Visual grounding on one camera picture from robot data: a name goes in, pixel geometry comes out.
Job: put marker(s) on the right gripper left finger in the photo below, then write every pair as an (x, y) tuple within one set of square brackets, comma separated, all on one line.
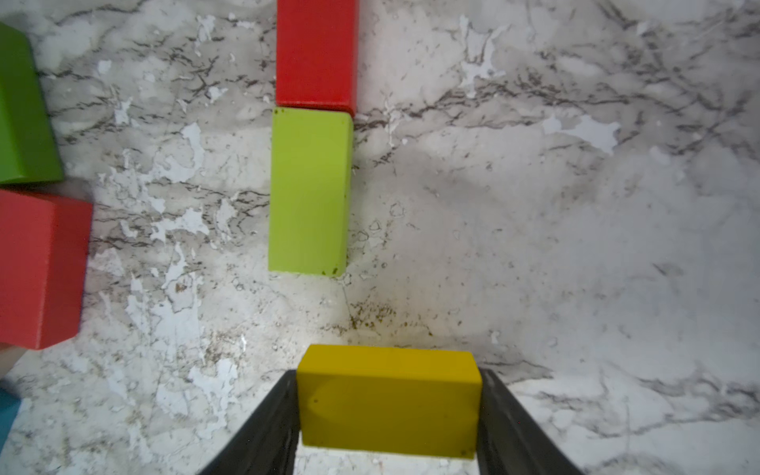
[(267, 442)]

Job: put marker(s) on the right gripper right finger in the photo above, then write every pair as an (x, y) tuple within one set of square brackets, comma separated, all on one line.
[(509, 440)]

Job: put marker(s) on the yellow block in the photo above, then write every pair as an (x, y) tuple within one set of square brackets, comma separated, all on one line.
[(398, 400)]

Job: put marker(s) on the teal block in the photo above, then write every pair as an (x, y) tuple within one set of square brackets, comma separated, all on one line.
[(9, 409)]

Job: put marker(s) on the lime green block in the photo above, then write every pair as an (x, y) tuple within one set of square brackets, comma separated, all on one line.
[(310, 191)]

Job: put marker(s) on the red block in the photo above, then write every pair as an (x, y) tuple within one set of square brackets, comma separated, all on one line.
[(316, 54), (44, 250)]

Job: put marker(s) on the natural wood block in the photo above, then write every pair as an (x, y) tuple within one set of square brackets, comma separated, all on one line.
[(9, 356)]

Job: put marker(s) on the dark green block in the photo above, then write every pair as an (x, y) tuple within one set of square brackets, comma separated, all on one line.
[(28, 149)]

